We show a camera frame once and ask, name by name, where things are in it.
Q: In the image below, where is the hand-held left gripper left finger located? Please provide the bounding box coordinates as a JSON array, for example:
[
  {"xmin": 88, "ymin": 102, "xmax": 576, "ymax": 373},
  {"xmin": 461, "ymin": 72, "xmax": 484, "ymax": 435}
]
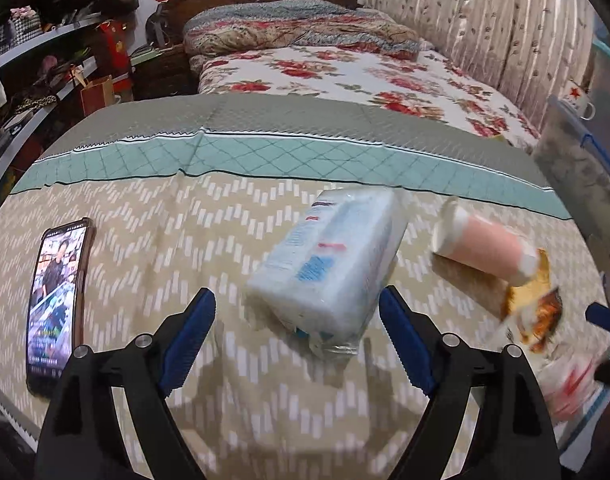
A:
[{"xmin": 34, "ymin": 286, "xmax": 217, "ymax": 480}]

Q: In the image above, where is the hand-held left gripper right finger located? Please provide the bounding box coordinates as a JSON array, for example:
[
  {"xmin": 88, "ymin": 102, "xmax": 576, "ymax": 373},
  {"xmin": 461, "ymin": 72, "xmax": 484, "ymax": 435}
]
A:
[{"xmin": 378, "ymin": 285, "xmax": 562, "ymax": 480}]

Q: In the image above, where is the white plastic bag red print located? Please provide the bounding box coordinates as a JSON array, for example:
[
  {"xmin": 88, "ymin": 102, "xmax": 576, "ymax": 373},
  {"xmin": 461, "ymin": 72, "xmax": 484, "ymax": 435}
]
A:
[{"xmin": 538, "ymin": 350, "xmax": 610, "ymax": 423}]

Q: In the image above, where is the orange snack wrapper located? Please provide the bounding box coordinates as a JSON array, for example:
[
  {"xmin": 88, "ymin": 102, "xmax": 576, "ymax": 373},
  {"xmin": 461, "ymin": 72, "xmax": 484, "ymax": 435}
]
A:
[{"xmin": 500, "ymin": 247, "xmax": 563, "ymax": 353}]

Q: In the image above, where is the white tissue packet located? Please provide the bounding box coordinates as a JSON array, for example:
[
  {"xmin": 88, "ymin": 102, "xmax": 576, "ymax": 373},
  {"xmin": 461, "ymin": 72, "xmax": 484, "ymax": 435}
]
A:
[{"xmin": 246, "ymin": 186, "xmax": 403, "ymax": 357}]

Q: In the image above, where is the zigzag patterned blanket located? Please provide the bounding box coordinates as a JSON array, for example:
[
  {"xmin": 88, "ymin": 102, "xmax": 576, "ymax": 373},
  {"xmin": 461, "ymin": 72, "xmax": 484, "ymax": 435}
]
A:
[{"xmin": 0, "ymin": 95, "xmax": 606, "ymax": 480}]

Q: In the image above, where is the smartphone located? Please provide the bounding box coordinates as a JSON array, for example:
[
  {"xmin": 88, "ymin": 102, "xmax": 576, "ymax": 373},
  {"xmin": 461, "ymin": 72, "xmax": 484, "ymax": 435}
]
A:
[{"xmin": 25, "ymin": 217, "xmax": 96, "ymax": 397}]

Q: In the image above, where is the white enamel mug red star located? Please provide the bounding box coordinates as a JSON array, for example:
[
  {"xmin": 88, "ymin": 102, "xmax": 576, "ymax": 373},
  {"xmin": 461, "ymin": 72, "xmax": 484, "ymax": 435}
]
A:
[{"xmin": 562, "ymin": 82, "xmax": 597, "ymax": 121}]

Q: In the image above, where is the brown paper bag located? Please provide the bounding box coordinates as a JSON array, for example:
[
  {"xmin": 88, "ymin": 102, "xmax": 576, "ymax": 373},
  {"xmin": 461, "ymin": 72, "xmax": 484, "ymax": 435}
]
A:
[{"xmin": 80, "ymin": 75, "xmax": 116, "ymax": 118}]

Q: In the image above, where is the dark wooden nightstand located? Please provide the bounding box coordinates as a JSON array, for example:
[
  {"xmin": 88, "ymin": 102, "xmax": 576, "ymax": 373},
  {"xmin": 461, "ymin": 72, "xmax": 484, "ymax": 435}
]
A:
[{"xmin": 130, "ymin": 45, "xmax": 201, "ymax": 102}]

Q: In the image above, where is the floral bedsheet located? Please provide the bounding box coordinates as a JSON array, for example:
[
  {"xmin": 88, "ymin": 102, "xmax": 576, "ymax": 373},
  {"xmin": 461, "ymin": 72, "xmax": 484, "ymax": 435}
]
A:
[{"xmin": 197, "ymin": 42, "xmax": 541, "ymax": 151}]

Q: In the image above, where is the black bag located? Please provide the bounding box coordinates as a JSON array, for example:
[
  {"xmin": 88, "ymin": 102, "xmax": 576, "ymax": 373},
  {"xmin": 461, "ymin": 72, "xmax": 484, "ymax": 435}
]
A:
[{"xmin": 147, "ymin": 2, "xmax": 183, "ymax": 51}]

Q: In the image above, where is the leaf patterned curtain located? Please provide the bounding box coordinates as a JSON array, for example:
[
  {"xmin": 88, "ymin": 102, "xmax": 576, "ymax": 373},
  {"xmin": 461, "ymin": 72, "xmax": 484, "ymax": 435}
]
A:
[{"xmin": 367, "ymin": 0, "xmax": 596, "ymax": 131}]

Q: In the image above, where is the grey shelf rack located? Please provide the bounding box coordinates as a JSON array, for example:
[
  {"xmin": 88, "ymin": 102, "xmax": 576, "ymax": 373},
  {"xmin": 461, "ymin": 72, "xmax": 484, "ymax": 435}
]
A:
[{"xmin": 0, "ymin": 10, "xmax": 136, "ymax": 211}]

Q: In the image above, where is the folded patterned quilt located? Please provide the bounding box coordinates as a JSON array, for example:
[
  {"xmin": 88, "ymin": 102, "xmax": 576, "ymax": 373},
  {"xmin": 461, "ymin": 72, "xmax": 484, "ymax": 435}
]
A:
[{"xmin": 182, "ymin": 0, "xmax": 421, "ymax": 61}]

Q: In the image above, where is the clear storage box blue handle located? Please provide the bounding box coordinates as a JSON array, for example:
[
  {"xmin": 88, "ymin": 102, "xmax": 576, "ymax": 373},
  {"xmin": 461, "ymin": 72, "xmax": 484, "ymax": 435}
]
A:
[{"xmin": 532, "ymin": 95, "xmax": 610, "ymax": 241}]

